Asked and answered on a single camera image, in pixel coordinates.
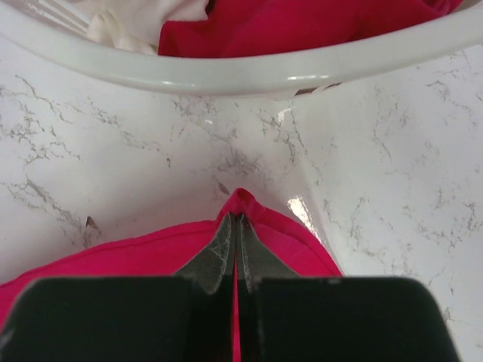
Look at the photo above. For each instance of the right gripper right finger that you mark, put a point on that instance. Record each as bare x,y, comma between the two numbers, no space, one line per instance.
284,316

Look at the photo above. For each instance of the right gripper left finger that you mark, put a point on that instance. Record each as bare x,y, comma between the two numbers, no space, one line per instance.
182,317

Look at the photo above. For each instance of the pink t-shirt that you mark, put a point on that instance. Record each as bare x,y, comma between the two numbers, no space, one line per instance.
164,252

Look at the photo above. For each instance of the red patterned white t-shirt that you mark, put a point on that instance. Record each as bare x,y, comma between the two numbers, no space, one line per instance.
136,26

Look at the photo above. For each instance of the white laundry basket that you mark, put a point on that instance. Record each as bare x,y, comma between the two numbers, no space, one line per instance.
55,31

